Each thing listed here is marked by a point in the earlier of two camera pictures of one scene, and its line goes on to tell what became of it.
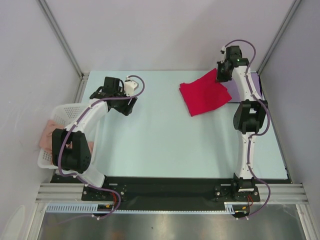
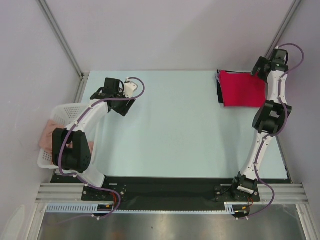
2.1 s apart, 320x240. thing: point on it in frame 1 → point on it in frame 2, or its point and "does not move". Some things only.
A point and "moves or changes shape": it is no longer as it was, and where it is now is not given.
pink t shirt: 45,141 does not move
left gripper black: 126,109 does not move
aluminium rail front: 269,193 does not move
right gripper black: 220,78 → 262,62
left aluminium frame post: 43,3 does not move
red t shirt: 205,94 moves or changes shape
